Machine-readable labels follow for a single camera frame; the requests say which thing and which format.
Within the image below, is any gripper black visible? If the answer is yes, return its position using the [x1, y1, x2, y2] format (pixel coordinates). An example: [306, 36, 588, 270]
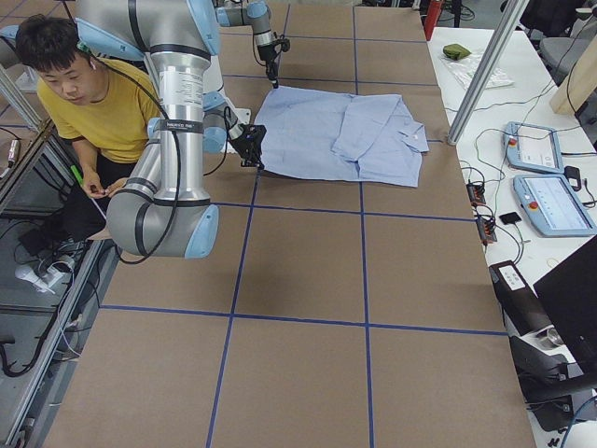
[228, 123, 267, 170]
[258, 42, 280, 89]

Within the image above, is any blue striped button shirt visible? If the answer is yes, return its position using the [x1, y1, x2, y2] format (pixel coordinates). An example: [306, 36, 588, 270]
[255, 87, 429, 188]

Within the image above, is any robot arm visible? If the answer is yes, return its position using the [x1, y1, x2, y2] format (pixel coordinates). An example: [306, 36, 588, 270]
[14, 1, 271, 263]
[215, 1, 290, 89]

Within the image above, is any person in yellow shirt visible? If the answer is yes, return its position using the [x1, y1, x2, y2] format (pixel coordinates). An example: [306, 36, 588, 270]
[16, 15, 160, 242]

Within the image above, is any green cloth pouch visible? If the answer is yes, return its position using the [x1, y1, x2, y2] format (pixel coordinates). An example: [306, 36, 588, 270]
[442, 43, 471, 61]

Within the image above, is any clear plastic bag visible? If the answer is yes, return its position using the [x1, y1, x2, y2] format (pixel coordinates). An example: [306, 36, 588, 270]
[445, 58, 516, 90]

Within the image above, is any upper teach pendant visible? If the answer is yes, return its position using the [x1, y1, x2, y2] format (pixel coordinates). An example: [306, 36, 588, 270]
[504, 121, 564, 175]

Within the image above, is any teach pendant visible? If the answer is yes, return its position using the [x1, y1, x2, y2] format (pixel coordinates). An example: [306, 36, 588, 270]
[512, 174, 596, 237]
[504, 121, 564, 175]

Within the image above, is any lower teach pendant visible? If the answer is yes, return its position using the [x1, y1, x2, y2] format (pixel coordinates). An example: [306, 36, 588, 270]
[512, 174, 596, 237]

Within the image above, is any black labelled box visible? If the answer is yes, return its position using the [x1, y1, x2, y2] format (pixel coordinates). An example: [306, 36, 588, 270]
[488, 260, 552, 335]

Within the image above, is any black monitor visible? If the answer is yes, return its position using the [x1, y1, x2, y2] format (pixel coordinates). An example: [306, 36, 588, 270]
[534, 238, 596, 373]

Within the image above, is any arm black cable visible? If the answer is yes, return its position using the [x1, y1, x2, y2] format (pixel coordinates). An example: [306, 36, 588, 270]
[92, 50, 234, 265]
[251, 27, 290, 71]

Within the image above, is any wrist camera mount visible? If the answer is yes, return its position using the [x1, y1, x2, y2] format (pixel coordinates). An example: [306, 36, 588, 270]
[273, 34, 290, 53]

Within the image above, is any aluminium frame post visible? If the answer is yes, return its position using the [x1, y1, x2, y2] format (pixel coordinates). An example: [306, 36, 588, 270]
[447, 0, 529, 146]

